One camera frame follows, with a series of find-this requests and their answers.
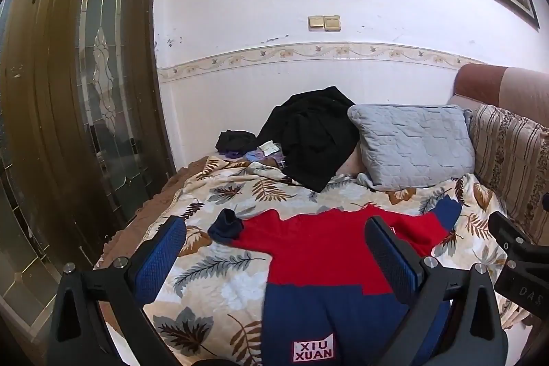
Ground small black garment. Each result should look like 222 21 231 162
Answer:
215 129 257 156

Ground brown and pink headboard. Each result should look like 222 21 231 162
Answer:
448 63 549 127

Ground leaf print blanket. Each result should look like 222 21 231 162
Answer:
141 155 522 366

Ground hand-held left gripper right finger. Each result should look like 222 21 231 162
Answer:
364 215 509 366

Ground brown bed skirt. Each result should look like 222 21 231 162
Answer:
94 160 215 268

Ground striped brown cushion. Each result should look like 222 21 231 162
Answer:
467 104 549 247

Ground wooden glass-panel wardrobe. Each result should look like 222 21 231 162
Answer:
0 0 176 343

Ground large black garment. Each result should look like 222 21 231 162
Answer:
256 86 361 193

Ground grey quilted pillow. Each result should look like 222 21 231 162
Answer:
347 104 476 191

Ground beige pillow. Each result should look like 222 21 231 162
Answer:
337 143 365 177

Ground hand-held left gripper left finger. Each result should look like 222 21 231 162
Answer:
46 215 187 366

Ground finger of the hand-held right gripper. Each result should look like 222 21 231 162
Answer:
488 211 537 259

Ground red and blue sweater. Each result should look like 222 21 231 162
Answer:
208 199 463 366

